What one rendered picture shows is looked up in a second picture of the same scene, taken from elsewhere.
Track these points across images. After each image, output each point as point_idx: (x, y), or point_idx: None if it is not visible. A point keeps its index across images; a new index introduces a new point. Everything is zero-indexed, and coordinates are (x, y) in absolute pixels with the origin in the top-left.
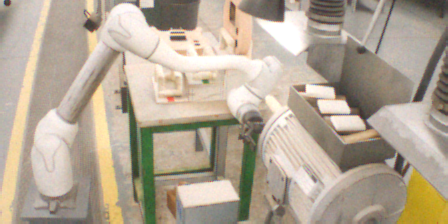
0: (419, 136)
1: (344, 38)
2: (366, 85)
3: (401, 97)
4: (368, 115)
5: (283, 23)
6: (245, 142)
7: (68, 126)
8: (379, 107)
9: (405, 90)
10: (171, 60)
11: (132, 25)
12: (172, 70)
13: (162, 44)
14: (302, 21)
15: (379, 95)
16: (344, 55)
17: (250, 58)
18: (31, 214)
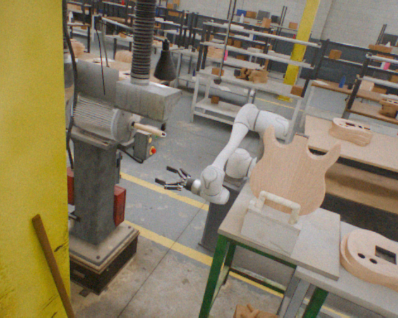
0: (69, 56)
1: (126, 82)
2: (100, 80)
3: (81, 69)
4: (95, 90)
5: (160, 84)
6: (177, 173)
7: (254, 162)
8: (91, 82)
9: (80, 64)
10: (230, 135)
11: (242, 108)
12: None
13: (235, 125)
14: (156, 88)
15: (92, 77)
16: (118, 80)
17: (254, 204)
18: (225, 170)
